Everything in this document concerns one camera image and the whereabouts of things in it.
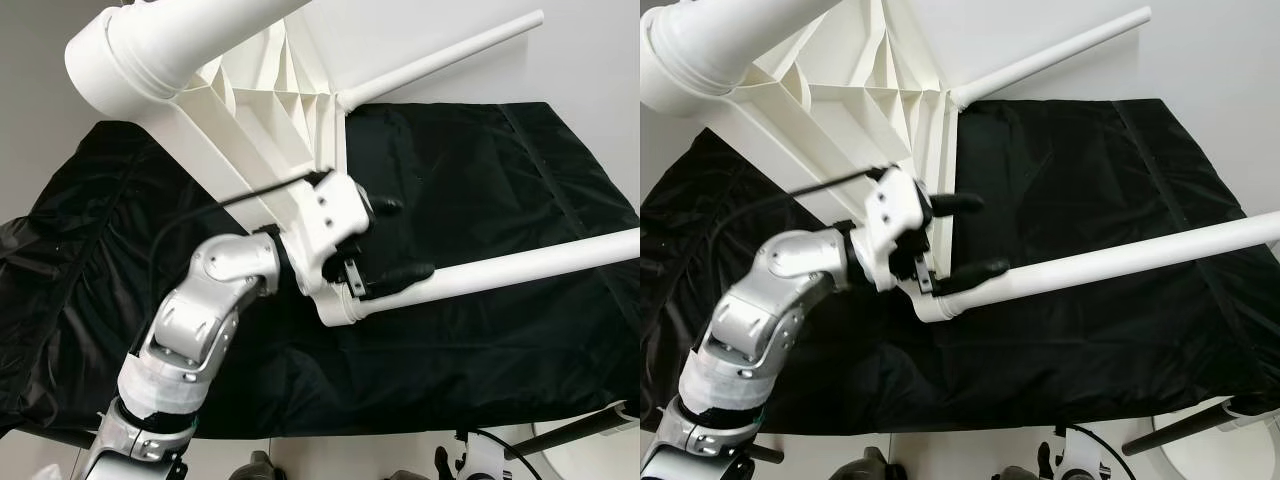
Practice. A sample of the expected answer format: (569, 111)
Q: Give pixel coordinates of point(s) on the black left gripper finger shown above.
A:
(960, 202)
(400, 278)
(975, 273)
(388, 205)

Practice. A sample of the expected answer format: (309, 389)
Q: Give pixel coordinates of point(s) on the white plastic table leg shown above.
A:
(450, 55)
(150, 50)
(720, 40)
(1060, 55)
(1120, 255)
(520, 265)

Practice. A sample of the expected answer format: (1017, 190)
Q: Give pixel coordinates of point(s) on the white plastic children table top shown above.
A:
(850, 100)
(260, 110)

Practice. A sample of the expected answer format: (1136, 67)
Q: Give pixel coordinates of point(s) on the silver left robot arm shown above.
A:
(200, 310)
(770, 300)

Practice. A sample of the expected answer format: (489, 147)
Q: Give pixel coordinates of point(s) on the grey robot right leg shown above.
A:
(410, 475)
(1020, 473)

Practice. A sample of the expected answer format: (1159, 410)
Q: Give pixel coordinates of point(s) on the grey robot leg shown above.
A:
(258, 467)
(1020, 473)
(410, 475)
(870, 465)

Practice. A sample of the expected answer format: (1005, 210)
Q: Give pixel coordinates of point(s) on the black cloth table cover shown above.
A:
(1100, 360)
(480, 360)

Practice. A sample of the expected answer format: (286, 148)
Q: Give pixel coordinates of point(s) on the black metal table leg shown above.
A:
(1180, 428)
(762, 452)
(570, 430)
(50, 436)

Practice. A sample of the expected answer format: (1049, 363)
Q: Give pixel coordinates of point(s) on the grey robot left leg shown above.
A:
(870, 465)
(258, 467)

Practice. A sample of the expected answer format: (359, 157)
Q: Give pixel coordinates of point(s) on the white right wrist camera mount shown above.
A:
(1078, 460)
(475, 462)

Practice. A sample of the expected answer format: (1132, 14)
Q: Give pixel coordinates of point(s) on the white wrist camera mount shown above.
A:
(475, 462)
(895, 210)
(330, 215)
(1078, 460)

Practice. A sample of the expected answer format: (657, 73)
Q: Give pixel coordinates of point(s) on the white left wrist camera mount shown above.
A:
(330, 215)
(895, 210)

